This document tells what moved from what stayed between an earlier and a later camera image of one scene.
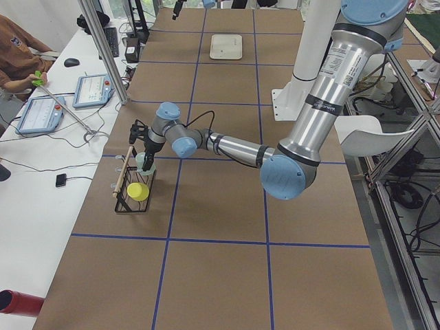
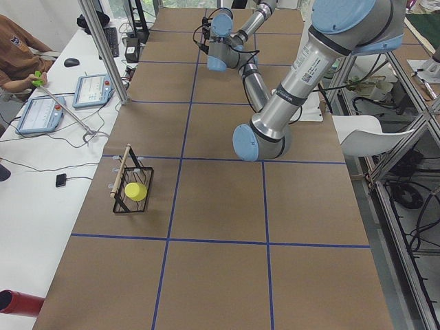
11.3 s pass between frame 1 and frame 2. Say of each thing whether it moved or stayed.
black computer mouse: stayed
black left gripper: moved
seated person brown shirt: stayed
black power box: stayed
